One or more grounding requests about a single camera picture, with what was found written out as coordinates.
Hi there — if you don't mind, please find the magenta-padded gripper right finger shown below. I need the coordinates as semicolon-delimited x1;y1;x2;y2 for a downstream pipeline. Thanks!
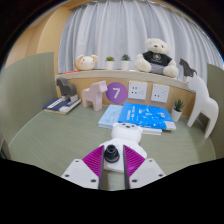
122;144;167;190

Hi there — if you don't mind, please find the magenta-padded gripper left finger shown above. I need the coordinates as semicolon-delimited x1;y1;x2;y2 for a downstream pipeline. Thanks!
60;144;106;191

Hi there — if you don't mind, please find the bright blue book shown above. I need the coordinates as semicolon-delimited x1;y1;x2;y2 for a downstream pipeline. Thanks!
117;102;177;131

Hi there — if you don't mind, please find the light blue booklet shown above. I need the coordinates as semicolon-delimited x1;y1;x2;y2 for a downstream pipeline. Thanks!
97;104;124;130

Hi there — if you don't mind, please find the small potted plant white pot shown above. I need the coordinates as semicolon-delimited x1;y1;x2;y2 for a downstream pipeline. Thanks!
105;55;116;71
170;98;185;123
120;53;132;71

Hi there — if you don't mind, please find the dark blue book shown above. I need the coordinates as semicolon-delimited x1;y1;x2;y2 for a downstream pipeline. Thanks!
42;96;82;115

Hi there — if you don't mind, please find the pink horse figure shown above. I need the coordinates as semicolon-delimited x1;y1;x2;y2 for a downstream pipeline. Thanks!
81;80;109;112

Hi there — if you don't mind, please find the purple round number sign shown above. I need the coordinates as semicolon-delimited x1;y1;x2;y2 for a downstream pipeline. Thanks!
105;81;129;104

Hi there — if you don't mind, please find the dark grey horse figure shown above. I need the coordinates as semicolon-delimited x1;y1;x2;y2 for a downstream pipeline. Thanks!
55;76;80;103

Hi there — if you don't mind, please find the large white horse figure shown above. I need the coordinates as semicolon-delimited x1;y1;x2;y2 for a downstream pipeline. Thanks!
186;73;220;140

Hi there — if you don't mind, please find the green desk partition panel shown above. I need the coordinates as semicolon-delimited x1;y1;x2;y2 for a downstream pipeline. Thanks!
0;51;59;148
199;63;224;151

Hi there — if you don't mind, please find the round yellow plush toy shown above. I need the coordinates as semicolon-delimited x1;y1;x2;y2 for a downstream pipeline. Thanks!
74;54;100;72

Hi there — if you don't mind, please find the black horse figure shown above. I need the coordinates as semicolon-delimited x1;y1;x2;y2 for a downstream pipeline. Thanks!
178;57;198;83

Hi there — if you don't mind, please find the cream teddy bear black shirt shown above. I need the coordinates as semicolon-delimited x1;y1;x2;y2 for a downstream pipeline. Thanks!
134;37;180;79

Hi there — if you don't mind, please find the light grey curtain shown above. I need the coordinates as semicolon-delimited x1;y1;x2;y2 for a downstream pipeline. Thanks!
57;0;224;76

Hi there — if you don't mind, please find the white wall socket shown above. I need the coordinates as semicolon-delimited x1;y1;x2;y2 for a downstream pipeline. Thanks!
150;83;171;104
127;80;148;101

